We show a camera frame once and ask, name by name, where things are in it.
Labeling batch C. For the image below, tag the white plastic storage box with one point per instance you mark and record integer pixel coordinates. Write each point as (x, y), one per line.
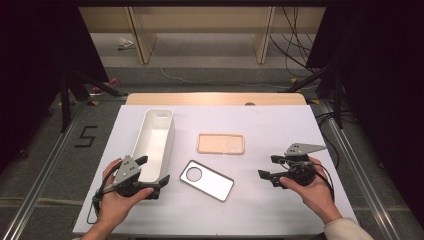
(155, 140)

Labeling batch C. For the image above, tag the person's right hand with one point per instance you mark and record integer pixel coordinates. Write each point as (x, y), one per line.
(316, 195)

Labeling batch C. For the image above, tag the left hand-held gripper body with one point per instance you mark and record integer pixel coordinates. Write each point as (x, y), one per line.
(128, 170)

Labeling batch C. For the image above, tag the white crumpled paper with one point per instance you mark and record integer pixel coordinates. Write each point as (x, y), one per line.
(125, 42)

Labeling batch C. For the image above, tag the person's left hand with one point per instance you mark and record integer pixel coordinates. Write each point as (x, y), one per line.
(115, 206)

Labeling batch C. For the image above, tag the dark curtain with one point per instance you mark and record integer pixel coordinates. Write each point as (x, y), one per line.
(33, 50)
(383, 66)

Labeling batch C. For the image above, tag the white table board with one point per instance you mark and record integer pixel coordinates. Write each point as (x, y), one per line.
(216, 206)

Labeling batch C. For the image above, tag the black metal stand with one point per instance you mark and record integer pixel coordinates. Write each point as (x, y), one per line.
(65, 100)
(338, 100)

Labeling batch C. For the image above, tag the metal floor rail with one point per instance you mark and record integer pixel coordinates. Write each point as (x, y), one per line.
(360, 173)
(40, 180)

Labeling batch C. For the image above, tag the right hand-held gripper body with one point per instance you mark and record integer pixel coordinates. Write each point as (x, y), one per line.
(300, 173)

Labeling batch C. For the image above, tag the pink object on floor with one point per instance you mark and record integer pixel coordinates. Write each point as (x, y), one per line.
(111, 82)

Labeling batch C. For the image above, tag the beige wooden shelf unit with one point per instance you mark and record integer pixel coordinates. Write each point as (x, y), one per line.
(200, 20)

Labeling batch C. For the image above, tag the beige phone case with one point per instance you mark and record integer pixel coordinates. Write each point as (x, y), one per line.
(216, 144)

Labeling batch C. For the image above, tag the dark round table grommet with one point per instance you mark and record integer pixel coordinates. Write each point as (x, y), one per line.
(250, 104)

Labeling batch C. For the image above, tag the wooden table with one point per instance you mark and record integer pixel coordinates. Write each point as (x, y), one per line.
(206, 99)

